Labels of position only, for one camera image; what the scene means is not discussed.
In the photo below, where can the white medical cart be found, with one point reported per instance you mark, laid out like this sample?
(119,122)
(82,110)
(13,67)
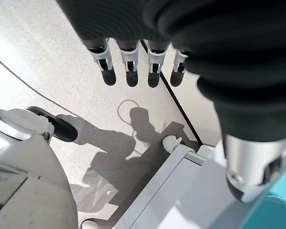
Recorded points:
(169,190)

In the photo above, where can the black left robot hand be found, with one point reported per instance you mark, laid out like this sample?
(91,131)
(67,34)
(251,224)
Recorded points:
(228,47)

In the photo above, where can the white drawer with blue front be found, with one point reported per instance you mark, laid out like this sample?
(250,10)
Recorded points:
(276,210)

